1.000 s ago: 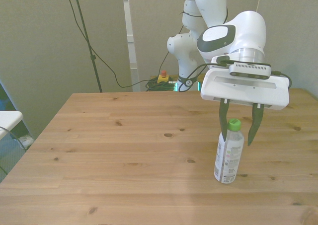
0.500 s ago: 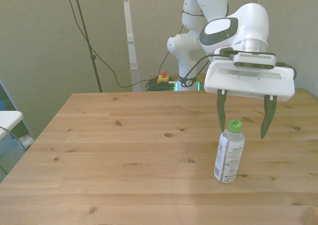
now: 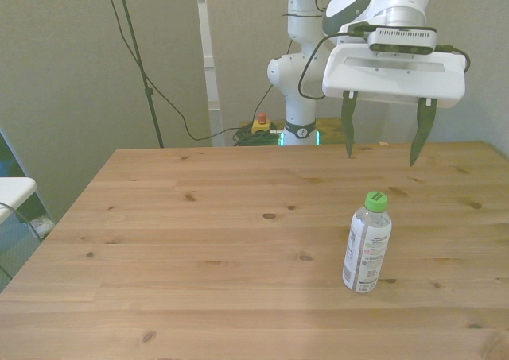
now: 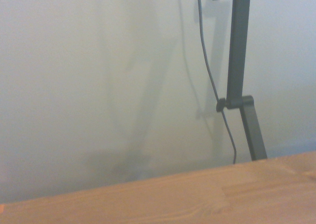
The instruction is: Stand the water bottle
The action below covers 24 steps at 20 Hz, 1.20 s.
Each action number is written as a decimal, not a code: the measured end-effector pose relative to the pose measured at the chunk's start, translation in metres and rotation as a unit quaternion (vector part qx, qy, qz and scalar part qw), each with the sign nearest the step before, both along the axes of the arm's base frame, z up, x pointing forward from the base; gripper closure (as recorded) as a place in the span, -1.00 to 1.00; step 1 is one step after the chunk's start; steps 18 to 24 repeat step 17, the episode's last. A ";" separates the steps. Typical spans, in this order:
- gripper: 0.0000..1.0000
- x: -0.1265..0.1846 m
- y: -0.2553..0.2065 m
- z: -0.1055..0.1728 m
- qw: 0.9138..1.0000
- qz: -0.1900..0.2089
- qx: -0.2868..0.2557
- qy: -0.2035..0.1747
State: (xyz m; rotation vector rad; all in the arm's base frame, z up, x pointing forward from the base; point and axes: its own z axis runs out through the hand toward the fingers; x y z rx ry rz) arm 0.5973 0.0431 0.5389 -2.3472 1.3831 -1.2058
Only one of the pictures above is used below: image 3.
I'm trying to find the white upright panel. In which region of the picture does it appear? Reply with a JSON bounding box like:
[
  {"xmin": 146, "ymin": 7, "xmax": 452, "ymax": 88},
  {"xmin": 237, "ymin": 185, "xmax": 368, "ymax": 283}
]
[{"xmin": 194, "ymin": 0, "xmax": 225, "ymax": 148}]

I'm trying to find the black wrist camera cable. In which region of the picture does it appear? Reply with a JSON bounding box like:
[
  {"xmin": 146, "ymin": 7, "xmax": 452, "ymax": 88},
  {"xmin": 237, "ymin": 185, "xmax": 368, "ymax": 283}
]
[{"xmin": 297, "ymin": 21, "xmax": 471, "ymax": 101}]

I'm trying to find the white side table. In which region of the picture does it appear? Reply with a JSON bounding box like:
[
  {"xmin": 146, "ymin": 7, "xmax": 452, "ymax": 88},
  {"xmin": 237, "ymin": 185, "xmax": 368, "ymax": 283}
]
[{"xmin": 0, "ymin": 176, "xmax": 38, "ymax": 224}]

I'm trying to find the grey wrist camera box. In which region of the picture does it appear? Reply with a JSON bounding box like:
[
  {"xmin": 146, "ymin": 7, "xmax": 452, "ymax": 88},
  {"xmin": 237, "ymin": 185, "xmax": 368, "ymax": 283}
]
[{"xmin": 367, "ymin": 26, "xmax": 438, "ymax": 56}]

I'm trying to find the coiled green cable bundle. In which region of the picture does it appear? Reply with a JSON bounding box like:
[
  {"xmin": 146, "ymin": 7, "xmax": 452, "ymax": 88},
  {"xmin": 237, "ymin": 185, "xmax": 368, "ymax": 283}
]
[{"xmin": 232, "ymin": 126, "xmax": 286, "ymax": 148}]

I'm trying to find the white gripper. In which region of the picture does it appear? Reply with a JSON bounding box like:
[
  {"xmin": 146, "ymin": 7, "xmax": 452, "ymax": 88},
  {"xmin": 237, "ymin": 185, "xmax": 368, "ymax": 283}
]
[{"xmin": 321, "ymin": 41, "xmax": 467, "ymax": 168}]

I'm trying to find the yellow emergency stop button box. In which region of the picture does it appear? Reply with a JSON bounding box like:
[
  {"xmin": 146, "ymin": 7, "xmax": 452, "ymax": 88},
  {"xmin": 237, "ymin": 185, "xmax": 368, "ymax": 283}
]
[{"xmin": 251, "ymin": 112, "xmax": 273, "ymax": 135}]

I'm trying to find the black hanging tripod cable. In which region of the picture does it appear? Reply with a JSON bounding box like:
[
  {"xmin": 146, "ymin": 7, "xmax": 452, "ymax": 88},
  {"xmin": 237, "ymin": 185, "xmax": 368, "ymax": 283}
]
[{"xmin": 102, "ymin": 0, "xmax": 244, "ymax": 141}]

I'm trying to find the black tripod stand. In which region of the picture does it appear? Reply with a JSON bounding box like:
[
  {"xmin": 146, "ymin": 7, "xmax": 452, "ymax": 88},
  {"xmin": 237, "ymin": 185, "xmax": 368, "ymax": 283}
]
[{"xmin": 113, "ymin": 0, "xmax": 165, "ymax": 149}]

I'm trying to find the clear water bottle green cap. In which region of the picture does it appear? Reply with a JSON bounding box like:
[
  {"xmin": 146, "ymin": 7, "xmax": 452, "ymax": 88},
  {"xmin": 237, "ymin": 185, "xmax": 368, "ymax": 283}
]
[{"xmin": 341, "ymin": 191, "xmax": 393, "ymax": 294}]

